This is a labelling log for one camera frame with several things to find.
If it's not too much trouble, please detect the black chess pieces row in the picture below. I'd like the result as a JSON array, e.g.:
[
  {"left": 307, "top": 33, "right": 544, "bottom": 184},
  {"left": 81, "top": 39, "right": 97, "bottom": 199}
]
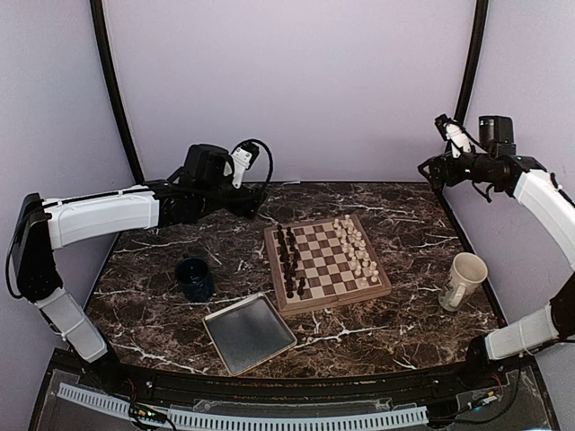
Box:
[{"left": 276, "top": 224, "right": 305, "bottom": 299}]

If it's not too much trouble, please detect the white chess rook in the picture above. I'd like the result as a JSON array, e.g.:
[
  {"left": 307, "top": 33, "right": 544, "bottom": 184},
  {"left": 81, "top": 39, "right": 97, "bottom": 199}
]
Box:
[{"left": 369, "top": 270, "right": 378, "bottom": 284}]

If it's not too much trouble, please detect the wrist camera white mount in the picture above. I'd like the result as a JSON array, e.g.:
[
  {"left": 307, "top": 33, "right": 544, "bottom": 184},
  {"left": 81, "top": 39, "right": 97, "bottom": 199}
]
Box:
[
  {"left": 434, "top": 114, "right": 473, "bottom": 158},
  {"left": 231, "top": 141, "right": 260, "bottom": 189}
]

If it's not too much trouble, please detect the white slotted cable duct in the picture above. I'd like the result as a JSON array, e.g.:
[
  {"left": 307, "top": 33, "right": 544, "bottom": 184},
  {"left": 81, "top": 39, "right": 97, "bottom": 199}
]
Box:
[{"left": 57, "top": 383, "right": 429, "bottom": 430}]

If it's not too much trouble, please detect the dark blue mug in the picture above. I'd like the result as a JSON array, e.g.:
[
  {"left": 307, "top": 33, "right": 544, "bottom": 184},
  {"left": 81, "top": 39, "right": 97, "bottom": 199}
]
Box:
[{"left": 175, "top": 257, "right": 214, "bottom": 303}]

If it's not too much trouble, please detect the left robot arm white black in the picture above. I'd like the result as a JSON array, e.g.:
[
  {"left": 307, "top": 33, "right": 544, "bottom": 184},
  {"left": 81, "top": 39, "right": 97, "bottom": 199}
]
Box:
[{"left": 4, "top": 138, "right": 274, "bottom": 391}]

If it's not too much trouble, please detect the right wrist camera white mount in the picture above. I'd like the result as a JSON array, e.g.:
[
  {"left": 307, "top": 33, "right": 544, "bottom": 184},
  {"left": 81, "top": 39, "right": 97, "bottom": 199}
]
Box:
[{"left": 434, "top": 114, "right": 473, "bottom": 158}]

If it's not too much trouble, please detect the metal tray wooden rim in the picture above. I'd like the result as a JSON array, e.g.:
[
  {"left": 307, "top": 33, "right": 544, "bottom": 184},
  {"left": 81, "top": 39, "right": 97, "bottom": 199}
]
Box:
[{"left": 203, "top": 293, "right": 296, "bottom": 376}]

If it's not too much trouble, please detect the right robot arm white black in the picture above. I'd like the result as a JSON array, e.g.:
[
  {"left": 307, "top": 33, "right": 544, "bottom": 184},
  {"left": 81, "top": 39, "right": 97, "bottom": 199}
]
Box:
[{"left": 418, "top": 114, "right": 574, "bottom": 390}]

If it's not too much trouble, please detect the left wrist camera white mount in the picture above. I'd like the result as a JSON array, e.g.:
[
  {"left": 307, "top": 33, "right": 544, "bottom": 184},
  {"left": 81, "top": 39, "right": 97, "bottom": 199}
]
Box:
[{"left": 231, "top": 141, "right": 260, "bottom": 189}]

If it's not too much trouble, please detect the cream white mug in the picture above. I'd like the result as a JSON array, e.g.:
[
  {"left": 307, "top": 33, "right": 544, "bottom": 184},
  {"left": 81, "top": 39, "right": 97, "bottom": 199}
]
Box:
[{"left": 438, "top": 252, "right": 489, "bottom": 312}]

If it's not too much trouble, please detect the black front rail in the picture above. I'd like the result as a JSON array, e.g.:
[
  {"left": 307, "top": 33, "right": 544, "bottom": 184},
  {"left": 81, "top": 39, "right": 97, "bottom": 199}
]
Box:
[{"left": 118, "top": 364, "right": 469, "bottom": 403}]

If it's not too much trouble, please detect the black frame post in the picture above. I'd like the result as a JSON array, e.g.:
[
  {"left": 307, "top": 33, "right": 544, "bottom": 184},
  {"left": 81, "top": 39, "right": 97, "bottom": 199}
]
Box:
[
  {"left": 455, "top": 0, "right": 489, "bottom": 123},
  {"left": 89, "top": 0, "right": 145, "bottom": 184}
]

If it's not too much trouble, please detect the right black frame post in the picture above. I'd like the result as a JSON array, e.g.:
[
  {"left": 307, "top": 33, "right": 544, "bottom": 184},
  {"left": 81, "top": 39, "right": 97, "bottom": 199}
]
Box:
[{"left": 455, "top": 0, "right": 489, "bottom": 123}]

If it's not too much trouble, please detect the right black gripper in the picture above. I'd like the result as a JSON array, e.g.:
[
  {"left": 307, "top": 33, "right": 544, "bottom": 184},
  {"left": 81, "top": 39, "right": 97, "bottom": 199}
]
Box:
[{"left": 419, "top": 145, "right": 494, "bottom": 189}]

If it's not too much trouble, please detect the wooden chess board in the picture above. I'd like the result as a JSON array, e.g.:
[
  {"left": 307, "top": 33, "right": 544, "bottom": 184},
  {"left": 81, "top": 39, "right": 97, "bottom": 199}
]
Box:
[{"left": 264, "top": 215, "right": 392, "bottom": 317}]

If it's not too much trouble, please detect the white chess knight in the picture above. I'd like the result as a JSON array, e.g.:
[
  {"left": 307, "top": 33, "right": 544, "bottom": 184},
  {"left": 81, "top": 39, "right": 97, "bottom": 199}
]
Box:
[{"left": 362, "top": 253, "right": 371, "bottom": 268}]

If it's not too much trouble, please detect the left black frame post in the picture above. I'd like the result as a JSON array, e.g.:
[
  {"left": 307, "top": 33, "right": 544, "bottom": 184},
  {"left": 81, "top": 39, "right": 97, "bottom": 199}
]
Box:
[{"left": 89, "top": 0, "right": 145, "bottom": 184}]

